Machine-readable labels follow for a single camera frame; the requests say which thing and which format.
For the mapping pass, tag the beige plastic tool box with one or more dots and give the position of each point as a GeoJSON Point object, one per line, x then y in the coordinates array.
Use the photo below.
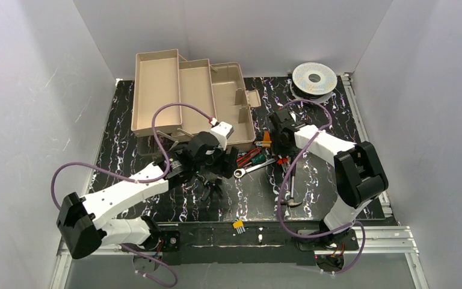
{"type": "Point", "coordinates": [191, 97]}

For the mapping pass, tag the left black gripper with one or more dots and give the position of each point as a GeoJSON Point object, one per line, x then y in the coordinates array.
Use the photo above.
{"type": "Point", "coordinates": [213, 173]}

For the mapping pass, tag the black handled hammer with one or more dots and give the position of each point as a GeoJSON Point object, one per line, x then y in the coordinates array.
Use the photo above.
{"type": "Point", "coordinates": [290, 201]}

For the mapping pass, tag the aluminium frame rail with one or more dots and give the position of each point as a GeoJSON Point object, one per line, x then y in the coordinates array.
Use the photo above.
{"type": "Point", "coordinates": [268, 178]}

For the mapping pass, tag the green stubby screwdriver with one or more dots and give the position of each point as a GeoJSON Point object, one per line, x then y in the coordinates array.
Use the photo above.
{"type": "Point", "coordinates": [259, 159]}

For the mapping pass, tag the orange hex key set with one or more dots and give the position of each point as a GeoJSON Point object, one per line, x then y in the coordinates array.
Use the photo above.
{"type": "Point", "coordinates": [263, 140]}

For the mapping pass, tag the orange handled pliers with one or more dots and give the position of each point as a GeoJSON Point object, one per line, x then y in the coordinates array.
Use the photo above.
{"type": "Point", "coordinates": [284, 162]}

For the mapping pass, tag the black grey wire stripper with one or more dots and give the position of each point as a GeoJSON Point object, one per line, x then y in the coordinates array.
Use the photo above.
{"type": "Point", "coordinates": [210, 188]}

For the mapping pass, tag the silver combination wrench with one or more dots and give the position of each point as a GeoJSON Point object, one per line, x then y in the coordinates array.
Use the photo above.
{"type": "Point", "coordinates": [239, 173]}

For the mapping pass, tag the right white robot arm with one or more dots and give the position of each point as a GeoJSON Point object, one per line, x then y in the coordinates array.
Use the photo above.
{"type": "Point", "coordinates": [360, 176]}

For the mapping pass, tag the red utility knife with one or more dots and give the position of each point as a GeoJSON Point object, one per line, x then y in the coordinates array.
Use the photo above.
{"type": "Point", "coordinates": [247, 157]}

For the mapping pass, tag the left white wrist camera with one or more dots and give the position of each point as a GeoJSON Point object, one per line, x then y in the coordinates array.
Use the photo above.
{"type": "Point", "coordinates": [221, 131]}

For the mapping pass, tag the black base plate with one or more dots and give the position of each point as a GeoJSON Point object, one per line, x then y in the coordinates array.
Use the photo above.
{"type": "Point", "coordinates": [262, 242]}

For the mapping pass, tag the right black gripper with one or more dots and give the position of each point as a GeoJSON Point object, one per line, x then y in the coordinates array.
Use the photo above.
{"type": "Point", "coordinates": [278, 141]}

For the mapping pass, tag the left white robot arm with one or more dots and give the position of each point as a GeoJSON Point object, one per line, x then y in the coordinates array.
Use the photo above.
{"type": "Point", "coordinates": [88, 222]}

